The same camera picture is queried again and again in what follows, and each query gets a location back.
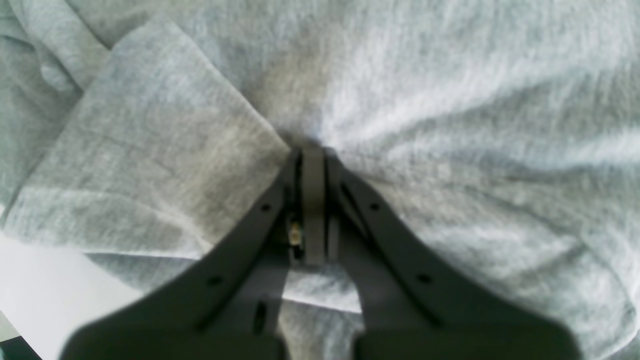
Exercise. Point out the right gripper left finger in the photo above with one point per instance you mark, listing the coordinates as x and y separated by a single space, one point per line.
225 306

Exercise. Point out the grey T-shirt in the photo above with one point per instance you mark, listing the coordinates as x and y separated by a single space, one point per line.
504 132

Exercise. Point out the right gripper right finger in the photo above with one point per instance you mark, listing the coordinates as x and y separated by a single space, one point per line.
414 305

